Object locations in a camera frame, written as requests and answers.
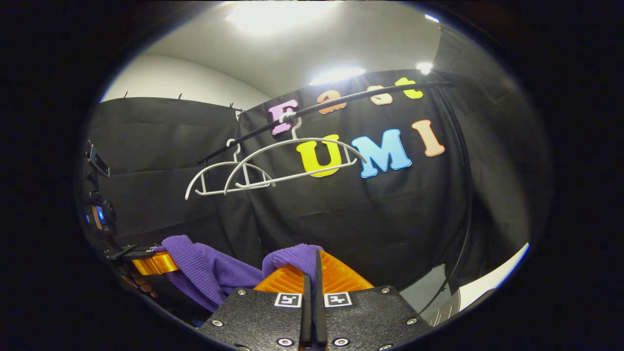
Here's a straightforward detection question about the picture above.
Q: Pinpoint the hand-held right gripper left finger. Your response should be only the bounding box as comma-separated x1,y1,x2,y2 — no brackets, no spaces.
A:
197,263,313,351

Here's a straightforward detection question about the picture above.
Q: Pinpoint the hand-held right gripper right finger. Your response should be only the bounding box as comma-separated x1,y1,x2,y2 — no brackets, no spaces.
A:
314,250,434,351

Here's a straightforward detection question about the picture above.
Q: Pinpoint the purple ribbed jacket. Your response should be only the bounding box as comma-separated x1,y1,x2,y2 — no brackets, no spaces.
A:
155,234,325,313

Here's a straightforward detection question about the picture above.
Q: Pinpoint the white plastic clothes hanger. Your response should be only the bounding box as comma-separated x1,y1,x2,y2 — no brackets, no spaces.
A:
184,138,276,201
224,113,369,196

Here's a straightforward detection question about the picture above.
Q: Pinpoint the black metal clothes rack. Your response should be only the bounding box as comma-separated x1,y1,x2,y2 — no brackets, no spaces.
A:
197,81,474,317

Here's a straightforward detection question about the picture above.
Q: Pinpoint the white slatted object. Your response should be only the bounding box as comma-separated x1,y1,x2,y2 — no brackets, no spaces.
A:
428,290,462,327

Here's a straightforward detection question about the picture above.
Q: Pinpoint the black backdrop cloth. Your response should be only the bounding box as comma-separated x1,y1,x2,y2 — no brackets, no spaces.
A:
80,29,533,313

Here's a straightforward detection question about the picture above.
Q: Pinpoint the white panel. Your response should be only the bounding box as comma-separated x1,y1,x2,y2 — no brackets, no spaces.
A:
457,242,530,313

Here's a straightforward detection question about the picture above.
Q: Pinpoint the rectangular ceiling light panel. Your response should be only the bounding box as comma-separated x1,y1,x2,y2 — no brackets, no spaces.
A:
309,67,367,87

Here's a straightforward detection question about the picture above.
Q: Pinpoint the large ceiling light panel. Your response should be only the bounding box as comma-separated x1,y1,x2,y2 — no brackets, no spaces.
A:
225,1,343,35

